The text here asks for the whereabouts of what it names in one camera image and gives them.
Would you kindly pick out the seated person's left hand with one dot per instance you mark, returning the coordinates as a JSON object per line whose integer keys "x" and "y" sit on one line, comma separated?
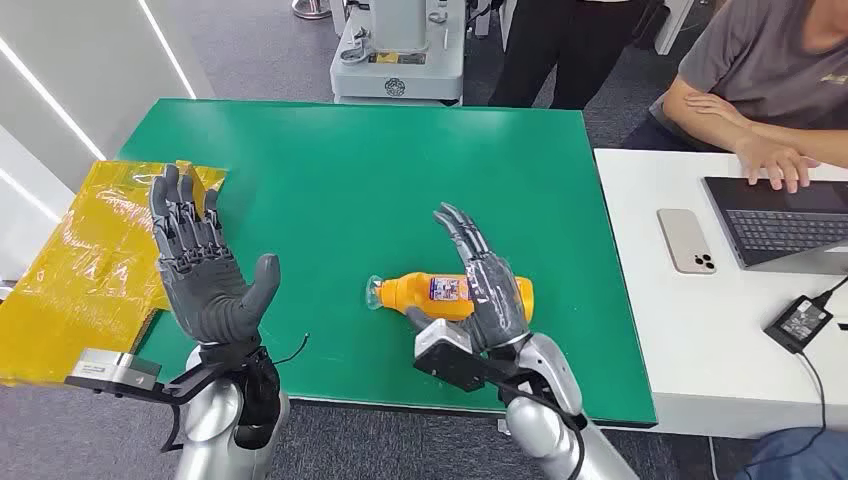
{"x": 715, "y": 106}

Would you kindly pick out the person's leg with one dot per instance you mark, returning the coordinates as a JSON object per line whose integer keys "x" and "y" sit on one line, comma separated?
{"x": 795, "y": 457}

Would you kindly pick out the black power adapter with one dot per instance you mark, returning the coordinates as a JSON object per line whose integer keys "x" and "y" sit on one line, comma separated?
{"x": 798, "y": 323}

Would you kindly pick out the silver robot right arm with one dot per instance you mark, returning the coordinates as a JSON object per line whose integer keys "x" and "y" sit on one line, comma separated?
{"x": 530, "y": 424}

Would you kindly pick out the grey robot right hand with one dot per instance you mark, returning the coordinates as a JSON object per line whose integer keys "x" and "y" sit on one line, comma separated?
{"x": 497, "y": 298}

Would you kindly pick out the seated person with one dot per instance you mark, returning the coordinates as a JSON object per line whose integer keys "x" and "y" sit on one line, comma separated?
{"x": 762, "y": 60}

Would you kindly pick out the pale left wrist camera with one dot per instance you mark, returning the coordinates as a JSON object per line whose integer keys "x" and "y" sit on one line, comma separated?
{"x": 112, "y": 368}

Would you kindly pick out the seated person's left forearm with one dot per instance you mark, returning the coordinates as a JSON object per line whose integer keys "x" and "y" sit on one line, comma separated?
{"x": 808, "y": 142}

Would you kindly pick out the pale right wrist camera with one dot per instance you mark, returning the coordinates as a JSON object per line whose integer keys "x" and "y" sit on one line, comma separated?
{"x": 444, "y": 334}

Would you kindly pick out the white robot base machine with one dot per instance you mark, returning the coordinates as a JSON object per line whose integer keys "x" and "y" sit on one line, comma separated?
{"x": 397, "y": 66}

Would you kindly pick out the dark grey laptop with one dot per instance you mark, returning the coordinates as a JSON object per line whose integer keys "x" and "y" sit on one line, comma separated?
{"x": 782, "y": 228}

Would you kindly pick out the round metal stand base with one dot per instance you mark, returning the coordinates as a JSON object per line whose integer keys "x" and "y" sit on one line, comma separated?
{"x": 311, "y": 10}

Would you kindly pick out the seated person's right forearm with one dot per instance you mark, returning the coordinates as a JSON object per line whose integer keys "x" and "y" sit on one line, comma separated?
{"x": 702, "y": 126}

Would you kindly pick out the orange bottle with clear cap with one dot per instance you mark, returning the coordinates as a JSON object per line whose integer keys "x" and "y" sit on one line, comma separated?
{"x": 411, "y": 295}

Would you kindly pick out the yellow taped cardboard box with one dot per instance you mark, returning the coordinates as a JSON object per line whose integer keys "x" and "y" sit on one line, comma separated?
{"x": 86, "y": 265}

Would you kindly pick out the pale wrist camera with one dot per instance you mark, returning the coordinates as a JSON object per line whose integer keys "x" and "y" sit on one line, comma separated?
{"x": 444, "y": 334}
{"x": 112, "y": 368}

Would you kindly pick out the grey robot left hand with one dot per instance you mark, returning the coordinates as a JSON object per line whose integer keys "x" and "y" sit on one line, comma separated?
{"x": 205, "y": 291}

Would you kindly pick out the standing person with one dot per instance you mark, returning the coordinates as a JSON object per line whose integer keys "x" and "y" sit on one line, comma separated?
{"x": 530, "y": 53}

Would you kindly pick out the beige smartphone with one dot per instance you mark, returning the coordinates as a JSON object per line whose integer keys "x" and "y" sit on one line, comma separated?
{"x": 686, "y": 242}

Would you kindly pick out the seated person's right hand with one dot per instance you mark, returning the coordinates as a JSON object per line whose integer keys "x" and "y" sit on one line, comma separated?
{"x": 772, "y": 159}

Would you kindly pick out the white post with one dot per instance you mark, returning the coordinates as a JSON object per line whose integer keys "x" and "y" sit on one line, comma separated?
{"x": 670, "y": 26}

